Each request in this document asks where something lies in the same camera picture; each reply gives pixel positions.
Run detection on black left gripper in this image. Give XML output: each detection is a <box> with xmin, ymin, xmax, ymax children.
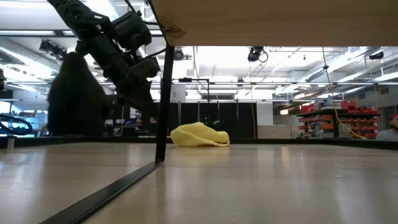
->
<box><xmin>75</xmin><ymin>33</ymin><xmax>161</xmax><ymax>124</ymax></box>

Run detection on wooden shelf board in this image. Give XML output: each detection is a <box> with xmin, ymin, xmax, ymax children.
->
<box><xmin>148</xmin><ymin>0</ymin><xmax>398</xmax><ymax>48</ymax></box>

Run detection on black round ceiling spotlight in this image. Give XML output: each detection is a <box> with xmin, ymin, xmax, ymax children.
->
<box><xmin>172</xmin><ymin>48</ymin><xmax>185</xmax><ymax>62</ymax></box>

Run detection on yellow cloth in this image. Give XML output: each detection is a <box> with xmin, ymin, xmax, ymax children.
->
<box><xmin>170</xmin><ymin>121</ymin><xmax>231</xmax><ymax>148</ymax></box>

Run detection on person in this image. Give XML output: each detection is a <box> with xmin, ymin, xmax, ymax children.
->
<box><xmin>375</xmin><ymin>112</ymin><xmax>398</xmax><ymax>142</ymax></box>
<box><xmin>47</xmin><ymin>52</ymin><xmax>110</xmax><ymax>137</ymax></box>

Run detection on black partition panels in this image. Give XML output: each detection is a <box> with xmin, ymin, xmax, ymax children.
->
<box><xmin>141</xmin><ymin>101</ymin><xmax>258</xmax><ymax>139</ymax></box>

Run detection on black curved tube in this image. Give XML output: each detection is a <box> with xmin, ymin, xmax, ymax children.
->
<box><xmin>0</xmin><ymin>113</ymin><xmax>34</xmax><ymax>136</ymax></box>

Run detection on beige cabinet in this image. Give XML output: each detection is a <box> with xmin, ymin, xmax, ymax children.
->
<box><xmin>257</xmin><ymin>124</ymin><xmax>292</xmax><ymax>139</ymax></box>

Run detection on rack with red bins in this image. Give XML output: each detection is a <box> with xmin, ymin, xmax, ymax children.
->
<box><xmin>296</xmin><ymin>100</ymin><xmax>381</xmax><ymax>140</ymax></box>

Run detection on black metal shelf frame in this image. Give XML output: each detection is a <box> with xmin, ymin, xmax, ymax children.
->
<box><xmin>37</xmin><ymin>43</ymin><xmax>174</xmax><ymax>224</ymax></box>

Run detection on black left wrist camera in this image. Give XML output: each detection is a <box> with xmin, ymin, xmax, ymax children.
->
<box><xmin>111</xmin><ymin>10</ymin><xmax>153</xmax><ymax>51</ymax></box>

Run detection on black ceiling camera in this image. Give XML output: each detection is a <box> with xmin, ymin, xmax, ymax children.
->
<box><xmin>39</xmin><ymin>39</ymin><xmax>70</xmax><ymax>62</ymax></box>
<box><xmin>247</xmin><ymin>46</ymin><xmax>269</xmax><ymax>63</ymax></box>

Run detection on black table edge rail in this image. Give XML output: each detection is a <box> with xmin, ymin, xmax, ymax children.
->
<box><xmin>0</xmin><ymin>135</ymin><xmax>398</xmax><ymax>151</ymax></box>

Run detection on yellow hanging cable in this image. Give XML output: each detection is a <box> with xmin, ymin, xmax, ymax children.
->
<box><xmin>321</xmin><ymin>46</ymin><xmax>368</xmax><ymax>140</ymax></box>

